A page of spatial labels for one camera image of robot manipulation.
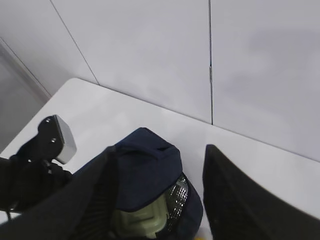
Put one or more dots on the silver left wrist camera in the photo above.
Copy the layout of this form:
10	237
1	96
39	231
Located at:
55	139

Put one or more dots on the glass container with green lid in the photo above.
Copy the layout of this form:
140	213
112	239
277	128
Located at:
146	222

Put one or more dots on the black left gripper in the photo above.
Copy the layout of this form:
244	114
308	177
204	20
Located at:
29	177

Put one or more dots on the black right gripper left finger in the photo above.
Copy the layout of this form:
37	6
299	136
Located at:
82	210

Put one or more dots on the dark navy lunch bag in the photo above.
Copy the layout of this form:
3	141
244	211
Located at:
147	167

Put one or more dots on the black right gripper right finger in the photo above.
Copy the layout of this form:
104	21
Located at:
238	208

